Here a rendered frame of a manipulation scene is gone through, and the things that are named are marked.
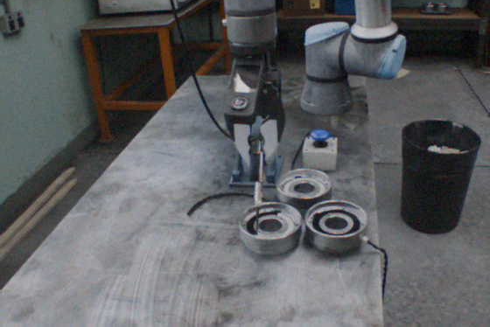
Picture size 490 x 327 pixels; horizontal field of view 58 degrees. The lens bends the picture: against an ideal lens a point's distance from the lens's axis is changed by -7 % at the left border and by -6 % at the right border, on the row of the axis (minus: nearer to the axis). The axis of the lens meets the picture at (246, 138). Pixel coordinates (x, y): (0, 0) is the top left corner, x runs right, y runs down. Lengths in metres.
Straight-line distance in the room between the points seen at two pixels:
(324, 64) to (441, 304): 1.04
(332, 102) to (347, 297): 0.67
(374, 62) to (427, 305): 1.01
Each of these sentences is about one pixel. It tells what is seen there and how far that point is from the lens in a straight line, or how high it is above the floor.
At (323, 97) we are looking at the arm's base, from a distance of 1.26.
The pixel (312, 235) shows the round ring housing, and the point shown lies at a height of 0.83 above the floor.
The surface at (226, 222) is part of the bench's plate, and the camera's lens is 0.86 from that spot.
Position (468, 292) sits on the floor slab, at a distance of 1.94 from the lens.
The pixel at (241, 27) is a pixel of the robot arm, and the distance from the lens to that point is 0.68.
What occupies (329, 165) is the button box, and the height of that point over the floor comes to 0.81.
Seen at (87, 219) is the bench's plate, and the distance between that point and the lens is 0.94.
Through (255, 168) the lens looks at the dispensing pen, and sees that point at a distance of 0.76.
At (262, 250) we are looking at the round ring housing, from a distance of 0.77.
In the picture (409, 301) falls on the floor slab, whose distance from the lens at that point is 1.85.
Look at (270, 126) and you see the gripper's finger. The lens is 0.74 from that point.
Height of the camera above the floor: 1.31
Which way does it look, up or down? 26 degrees down
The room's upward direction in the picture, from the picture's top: 4 degrees counter-clockwise
